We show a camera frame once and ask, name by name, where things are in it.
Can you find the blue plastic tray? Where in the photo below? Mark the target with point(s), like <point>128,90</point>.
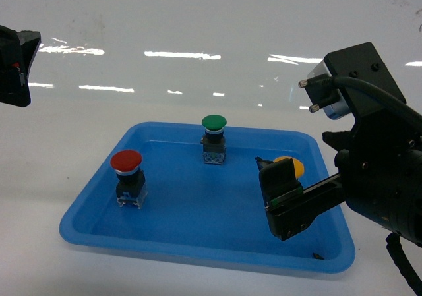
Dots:
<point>210,215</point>

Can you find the red mushroom push button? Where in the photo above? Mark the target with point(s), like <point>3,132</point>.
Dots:
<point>131,187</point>

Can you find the small dark debris speck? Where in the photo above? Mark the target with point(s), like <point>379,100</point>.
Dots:
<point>317,256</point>

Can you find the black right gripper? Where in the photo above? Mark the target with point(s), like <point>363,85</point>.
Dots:
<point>379,177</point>

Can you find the green mushroom push button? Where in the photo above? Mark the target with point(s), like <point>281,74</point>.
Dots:
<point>213,140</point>

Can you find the yellow mushroom push button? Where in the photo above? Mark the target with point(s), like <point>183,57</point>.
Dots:
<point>298,165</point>

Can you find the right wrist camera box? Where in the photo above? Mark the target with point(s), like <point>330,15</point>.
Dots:
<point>359,62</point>

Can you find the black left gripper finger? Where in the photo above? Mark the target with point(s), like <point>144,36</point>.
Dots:
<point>18,50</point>

